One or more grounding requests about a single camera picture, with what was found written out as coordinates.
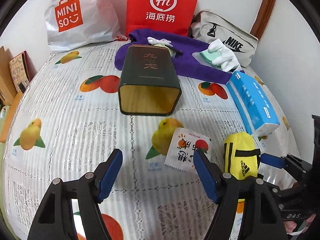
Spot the orange print snack sachet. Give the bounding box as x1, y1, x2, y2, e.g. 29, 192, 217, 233
164, 128, 212, 174

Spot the patterned small card box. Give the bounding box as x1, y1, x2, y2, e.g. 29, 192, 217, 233
9, 51, 33, 92

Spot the dark green tin box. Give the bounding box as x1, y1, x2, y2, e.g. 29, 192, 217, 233
118, 45, 182, 116

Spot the blue tissue pack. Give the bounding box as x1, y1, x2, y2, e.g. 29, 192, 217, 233
226, 71, 280, 137

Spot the brown wooden door frame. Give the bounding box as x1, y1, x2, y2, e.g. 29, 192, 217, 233
250, 0, 276, 39

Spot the yellow Adidas mesh pouch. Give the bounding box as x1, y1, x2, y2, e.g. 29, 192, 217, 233
223, 132, 260, 180

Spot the person's right hand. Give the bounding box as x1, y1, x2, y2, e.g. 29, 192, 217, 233
283, 213, 317, 236

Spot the grey Nike pouch bag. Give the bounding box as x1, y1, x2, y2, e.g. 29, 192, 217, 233
190, 10, 258, 67

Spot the mint green cloth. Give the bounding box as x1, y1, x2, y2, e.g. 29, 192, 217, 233
199, 50, 221, 67

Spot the brown cardboard box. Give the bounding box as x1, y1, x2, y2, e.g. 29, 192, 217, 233
0, 46, 17, 105

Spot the white sock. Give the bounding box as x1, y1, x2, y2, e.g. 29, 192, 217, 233
207, 39, 241, 72

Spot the white cloth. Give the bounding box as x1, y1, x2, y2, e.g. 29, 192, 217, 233
147, 36, 173, 48

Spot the red paper shopping bag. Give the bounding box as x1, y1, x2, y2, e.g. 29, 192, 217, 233
125, 0, 197, 36

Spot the purple towel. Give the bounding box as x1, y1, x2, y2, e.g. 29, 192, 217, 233
114, 29, 232, 85

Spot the fruit print tablecloth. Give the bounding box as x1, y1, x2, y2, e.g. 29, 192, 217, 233
2, 39, 301, 240

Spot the white Miniso plastic bag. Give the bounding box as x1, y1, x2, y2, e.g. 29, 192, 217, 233
44, 0, 125, 53

